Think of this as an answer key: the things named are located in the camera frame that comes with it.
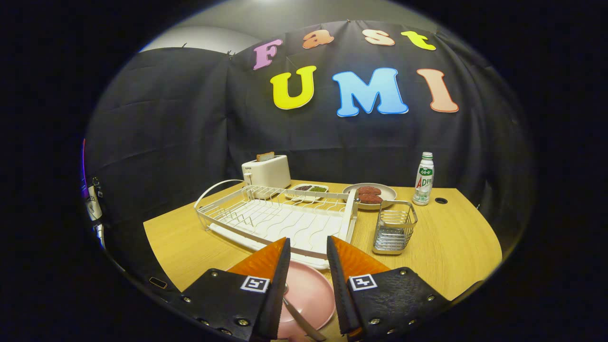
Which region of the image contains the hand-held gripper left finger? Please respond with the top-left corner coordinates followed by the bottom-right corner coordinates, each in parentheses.
top-left (178, 237), bottom-right (292, 342)

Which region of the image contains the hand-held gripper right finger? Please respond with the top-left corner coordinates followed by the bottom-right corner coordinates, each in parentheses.
top-left (326, 235), bottom-right (452, 342)

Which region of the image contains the pink plate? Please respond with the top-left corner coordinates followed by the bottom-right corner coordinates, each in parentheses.
top-left (278, 259), bottom-right (336, 340)

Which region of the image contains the metal spoon dark handle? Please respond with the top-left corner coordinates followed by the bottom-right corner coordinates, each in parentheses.
top-left (283, 284), bottom-right (327, 342)

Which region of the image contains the white wire dish rack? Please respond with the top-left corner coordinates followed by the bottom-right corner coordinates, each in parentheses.
top-left (194, 179), bottom-right (360, 270)

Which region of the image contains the metal wire basket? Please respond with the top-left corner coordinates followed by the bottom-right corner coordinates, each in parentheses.
top-left (372, 200), bottom-right (418, 256)

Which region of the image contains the beige round dish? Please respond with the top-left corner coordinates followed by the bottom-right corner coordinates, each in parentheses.
top-left (342, 183), bottom-right (397, 210)

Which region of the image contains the white divided bean tray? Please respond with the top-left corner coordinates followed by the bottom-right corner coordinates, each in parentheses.
top-left (285, 183), bottom-right (329, 201)

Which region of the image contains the white toaster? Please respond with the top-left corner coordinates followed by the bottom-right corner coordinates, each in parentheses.
top-left (241, 155), bottom-right (291, 191)

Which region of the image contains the white drink bottle green cap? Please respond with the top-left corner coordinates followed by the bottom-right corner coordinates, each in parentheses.
top-left (412, 152), bottom-right (435, 206)

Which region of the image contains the black backdrop cloth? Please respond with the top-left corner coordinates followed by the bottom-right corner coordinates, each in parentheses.
top-left (83, 20), bottom-right (535, 285)

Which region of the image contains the white printed tag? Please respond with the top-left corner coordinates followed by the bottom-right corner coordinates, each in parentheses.
top-left (87, 188), bottom-right (103, 221)

